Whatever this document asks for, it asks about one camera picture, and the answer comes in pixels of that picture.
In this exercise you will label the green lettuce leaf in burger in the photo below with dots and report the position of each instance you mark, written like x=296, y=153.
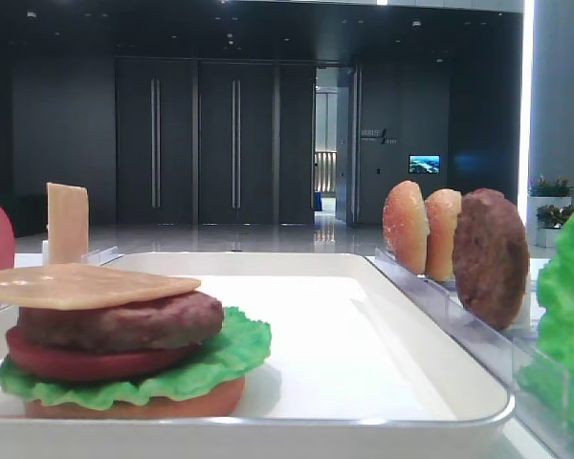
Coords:
x=242, y=345

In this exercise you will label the brown meat patty in burger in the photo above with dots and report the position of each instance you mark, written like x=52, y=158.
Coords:
x=164, y=323

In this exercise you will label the standing brown meat patty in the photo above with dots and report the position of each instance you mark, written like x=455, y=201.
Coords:
x=490, y=257

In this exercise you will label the standing yellow cheese slice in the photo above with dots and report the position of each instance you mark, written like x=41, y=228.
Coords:
x=68, y=223

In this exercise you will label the red tomato slice in burger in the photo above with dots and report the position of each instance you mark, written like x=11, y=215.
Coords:
x=72, y=365

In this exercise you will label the flat yellow cheese slice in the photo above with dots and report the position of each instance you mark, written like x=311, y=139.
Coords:
x=75, y=287

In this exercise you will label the standing green lettuce leaf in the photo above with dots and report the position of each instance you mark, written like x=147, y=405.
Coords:
x=567, y=306

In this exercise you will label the white rectangular metal tray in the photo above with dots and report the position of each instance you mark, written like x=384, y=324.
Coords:
x=356, y=370

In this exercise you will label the bottom bun in burger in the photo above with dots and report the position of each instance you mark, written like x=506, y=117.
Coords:
x=221, y=401

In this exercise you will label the potted red flower plants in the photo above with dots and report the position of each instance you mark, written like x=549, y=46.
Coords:
x=549, y=205

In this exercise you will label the wall mounted small screen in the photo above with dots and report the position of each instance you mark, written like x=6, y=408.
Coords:
x=424, y=164

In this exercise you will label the right long clear acrylic rail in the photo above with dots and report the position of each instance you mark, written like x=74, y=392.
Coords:
x=535, y=431

